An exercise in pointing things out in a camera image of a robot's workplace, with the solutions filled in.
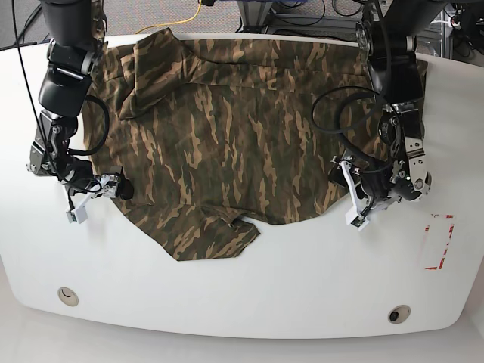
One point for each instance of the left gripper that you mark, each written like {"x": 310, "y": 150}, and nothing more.
{"x": 363, "y": 196}

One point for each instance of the camouflage t-shirt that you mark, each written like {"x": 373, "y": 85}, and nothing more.
{"x": 215, "y": 134}

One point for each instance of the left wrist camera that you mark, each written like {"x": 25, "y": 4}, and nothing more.
{"x": 355, "y": 220}

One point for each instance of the table cable grommet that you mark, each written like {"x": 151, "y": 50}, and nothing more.
{"x": 68, "y": 296}
{"x": 399, "y": 314}

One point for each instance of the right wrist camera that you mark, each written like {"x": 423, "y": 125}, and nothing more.
{"x": 77, "y": 215}

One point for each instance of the red tape rectangle marking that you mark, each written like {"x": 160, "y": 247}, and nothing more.
{"x": 437, "y": 238}

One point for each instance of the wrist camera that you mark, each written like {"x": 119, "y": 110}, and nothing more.
{"x": 77, "y": 215}
{"x": 355, "y": 220}

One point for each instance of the right table cable grommet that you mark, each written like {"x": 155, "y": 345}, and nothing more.
{"x": 399, "y": 314}

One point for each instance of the left table cable grommet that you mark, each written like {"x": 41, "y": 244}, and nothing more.
{"x": 68, "y": 296}

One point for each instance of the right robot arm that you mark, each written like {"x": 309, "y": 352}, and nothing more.
{"x": 78, "y": 40}

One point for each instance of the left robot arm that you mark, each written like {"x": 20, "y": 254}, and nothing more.
{"x": 388, "y": 42}

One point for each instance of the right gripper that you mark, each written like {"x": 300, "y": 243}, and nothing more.
{"x": 112, "y": 184}

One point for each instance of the aluminium frame stand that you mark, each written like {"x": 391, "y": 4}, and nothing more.
{"x": 256, "y": 16}

